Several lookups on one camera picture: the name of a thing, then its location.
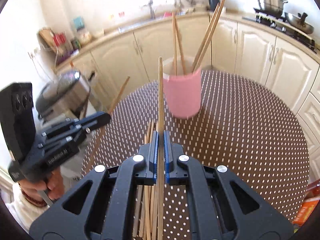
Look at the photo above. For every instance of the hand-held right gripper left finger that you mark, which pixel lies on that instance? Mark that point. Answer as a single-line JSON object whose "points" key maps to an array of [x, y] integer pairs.
{"points": [[155, 155]]}

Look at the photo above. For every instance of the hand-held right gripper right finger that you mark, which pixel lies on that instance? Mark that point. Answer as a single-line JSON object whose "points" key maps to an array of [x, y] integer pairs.
{"points": [[167, 160]]}

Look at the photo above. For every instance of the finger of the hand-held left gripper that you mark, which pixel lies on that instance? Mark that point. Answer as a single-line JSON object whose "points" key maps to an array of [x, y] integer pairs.
{"points": [[75, 137], [97, 118]]}

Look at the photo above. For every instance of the long wooden chopstick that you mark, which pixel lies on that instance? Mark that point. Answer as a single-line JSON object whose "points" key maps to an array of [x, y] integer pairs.
{"points": [[120, 92], [174, 42], [212, 22], [180, 47], [161, 92], [206, 35]]}

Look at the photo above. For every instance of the pile of wooden chopsticks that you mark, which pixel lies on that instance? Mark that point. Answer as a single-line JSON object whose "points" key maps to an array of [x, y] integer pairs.
{"points": [[150, 200]]}

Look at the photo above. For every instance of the pink cup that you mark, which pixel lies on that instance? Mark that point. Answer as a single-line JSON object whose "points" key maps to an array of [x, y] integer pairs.
{"points": [[182, 97]]}

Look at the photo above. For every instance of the person's left hand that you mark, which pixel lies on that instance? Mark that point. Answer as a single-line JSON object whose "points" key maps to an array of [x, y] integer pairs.
{"points": [[56, 185]]}

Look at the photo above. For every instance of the grey rice cooker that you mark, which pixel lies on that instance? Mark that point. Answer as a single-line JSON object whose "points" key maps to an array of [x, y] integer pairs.
{"points": [[65, 90]]}

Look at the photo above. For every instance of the brown polka dot tablecloth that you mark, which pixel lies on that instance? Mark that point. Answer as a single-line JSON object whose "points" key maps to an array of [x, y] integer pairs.
{"points": [[237, 130]]}

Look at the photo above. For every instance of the large jar with black lid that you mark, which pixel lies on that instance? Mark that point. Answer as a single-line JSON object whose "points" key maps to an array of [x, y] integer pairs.
{"points": [[86, 36]]}

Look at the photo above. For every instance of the wooden cutting board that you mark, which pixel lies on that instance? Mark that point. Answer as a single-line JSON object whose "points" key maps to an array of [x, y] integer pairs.
{"points": [[47, 38]]}

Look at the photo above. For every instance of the steel sink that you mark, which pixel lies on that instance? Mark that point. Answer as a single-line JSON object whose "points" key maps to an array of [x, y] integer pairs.
{"points": [[135, 26]]}

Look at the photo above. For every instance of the steel faucet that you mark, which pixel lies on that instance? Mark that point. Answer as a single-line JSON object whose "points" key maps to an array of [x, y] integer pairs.
{"points": [[151, 10]]}

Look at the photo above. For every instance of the red dish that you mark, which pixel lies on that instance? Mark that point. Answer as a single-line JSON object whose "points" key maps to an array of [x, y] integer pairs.
{"points": [[168, 15]]}

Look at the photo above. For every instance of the cream base cabinets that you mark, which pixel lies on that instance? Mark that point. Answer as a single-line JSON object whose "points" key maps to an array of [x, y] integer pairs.
{"points": [[250, 50]]}

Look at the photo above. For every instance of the orange snack packet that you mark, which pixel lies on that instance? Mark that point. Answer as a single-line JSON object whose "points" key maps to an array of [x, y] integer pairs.
{"points": [[306, 212]]}

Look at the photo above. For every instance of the black kettle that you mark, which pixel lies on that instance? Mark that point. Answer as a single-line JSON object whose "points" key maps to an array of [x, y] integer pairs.
{"points": [[213, 3]]}

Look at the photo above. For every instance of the black gas stove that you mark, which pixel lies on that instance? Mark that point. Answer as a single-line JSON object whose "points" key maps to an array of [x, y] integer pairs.
{"points": [[280, 26]]}

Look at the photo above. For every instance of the steel wok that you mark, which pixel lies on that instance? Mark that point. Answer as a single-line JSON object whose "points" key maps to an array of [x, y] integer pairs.
{"points": [[297, 23]]}

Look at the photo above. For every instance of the steel steamer pot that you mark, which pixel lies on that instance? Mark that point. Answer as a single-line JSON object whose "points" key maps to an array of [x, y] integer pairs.
{"points": [[271, 1]]}

